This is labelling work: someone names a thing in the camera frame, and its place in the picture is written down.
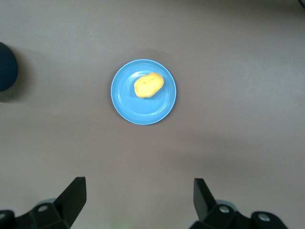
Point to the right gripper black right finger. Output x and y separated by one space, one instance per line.
205 207

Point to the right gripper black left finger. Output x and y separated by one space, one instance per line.
69 202

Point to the yellow potato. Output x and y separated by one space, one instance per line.
148 85

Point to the blue round plate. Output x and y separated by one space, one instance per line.
133 109

